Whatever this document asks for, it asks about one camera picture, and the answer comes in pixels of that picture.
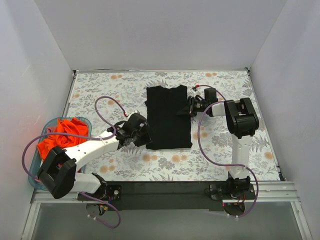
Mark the black t shirt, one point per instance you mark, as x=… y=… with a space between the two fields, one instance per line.
x=168 y=128

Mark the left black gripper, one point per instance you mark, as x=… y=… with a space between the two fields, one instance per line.
x=144 y=135

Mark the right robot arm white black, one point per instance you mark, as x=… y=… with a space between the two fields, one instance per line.
x=242 y=122

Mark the aluminium frame rail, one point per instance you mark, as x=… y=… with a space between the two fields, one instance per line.
x=275 y=214

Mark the orange t shirt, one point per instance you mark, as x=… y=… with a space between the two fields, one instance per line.
x=73 y=126

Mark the floral patterned table mat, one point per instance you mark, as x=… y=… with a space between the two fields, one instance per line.
x=103 y=98

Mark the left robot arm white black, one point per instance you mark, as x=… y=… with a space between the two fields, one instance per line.
x=60 y=171

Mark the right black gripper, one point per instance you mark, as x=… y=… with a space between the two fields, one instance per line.
x=190 y=106

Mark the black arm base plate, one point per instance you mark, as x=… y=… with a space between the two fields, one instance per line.
x=172 y=195

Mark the teal plastic laundry basket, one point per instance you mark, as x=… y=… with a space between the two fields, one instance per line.
x=37 y=160

